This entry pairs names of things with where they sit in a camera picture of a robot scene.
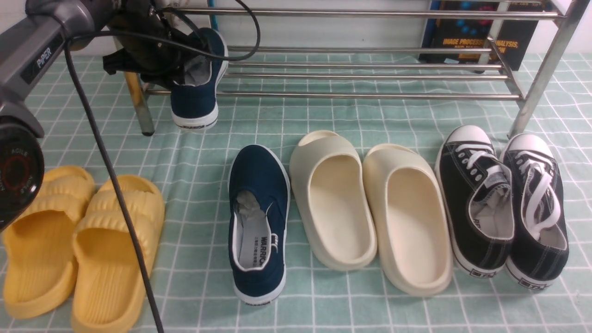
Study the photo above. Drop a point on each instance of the yellow slide sandal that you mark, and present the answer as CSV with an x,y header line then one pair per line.
x,y
109,290
42,270

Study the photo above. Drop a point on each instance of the navy slip-on shoe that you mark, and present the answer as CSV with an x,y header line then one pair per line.
x,y
259,198
193,101

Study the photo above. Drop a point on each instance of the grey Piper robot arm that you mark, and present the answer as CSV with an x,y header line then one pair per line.
x,y
28,49

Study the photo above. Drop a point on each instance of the left yellow slide sandal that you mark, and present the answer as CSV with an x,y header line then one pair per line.
x,y
42,270

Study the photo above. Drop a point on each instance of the black canvas sneaker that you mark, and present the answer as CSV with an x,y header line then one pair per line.
x,y
540,247
476,190

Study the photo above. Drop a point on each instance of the left black canvas sneaker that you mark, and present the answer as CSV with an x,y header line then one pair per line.
x,y
476,190

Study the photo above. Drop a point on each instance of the right yellow slide sandal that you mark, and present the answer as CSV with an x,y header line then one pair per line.
x,y
109,290

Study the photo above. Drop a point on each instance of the left cream foam clog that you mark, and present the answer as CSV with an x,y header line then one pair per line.
x,y
327,181

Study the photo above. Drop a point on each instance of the silver metal shoe rack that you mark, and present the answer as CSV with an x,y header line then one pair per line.
x,y
567,22

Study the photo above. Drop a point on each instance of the right cream foam clog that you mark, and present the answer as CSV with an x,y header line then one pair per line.
x,y
410,219

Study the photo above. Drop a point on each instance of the dark image processing book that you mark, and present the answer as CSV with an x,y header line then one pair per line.
x,y
513,38

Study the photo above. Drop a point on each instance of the cream foam clog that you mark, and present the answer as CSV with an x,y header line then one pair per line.
x,y
327,181
410,219

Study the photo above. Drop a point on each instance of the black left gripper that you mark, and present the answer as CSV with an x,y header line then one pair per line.
x,y
156,62

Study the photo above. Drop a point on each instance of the right black canvas sneaker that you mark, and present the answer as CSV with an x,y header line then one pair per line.
x,y
540,247

